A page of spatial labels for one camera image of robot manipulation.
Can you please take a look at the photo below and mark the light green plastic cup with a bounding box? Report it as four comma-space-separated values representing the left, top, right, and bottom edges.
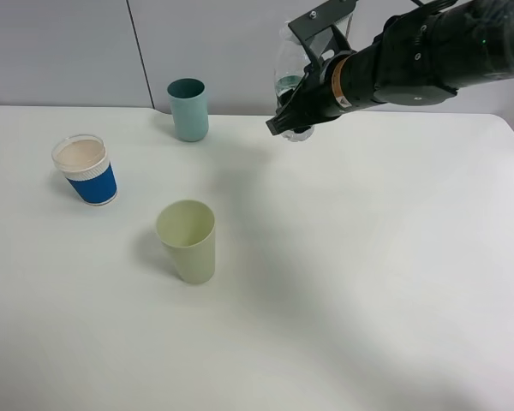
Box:
156, 200, 216, 284

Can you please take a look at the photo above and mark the clear bottle green label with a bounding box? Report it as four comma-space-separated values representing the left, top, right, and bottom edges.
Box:
272, 19, 316, 143

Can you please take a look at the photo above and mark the teal plastic cup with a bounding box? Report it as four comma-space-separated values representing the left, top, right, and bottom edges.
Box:
167, 78, 209, 142

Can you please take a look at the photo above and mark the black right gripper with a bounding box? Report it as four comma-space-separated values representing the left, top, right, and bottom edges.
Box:
266, 0, 356, 136

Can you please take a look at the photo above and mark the blue paper cup clear lid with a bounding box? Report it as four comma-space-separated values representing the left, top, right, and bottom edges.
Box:
51, 134, 117, 206

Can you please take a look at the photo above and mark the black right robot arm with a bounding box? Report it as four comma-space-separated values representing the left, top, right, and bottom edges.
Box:
266, 1, 514, 135

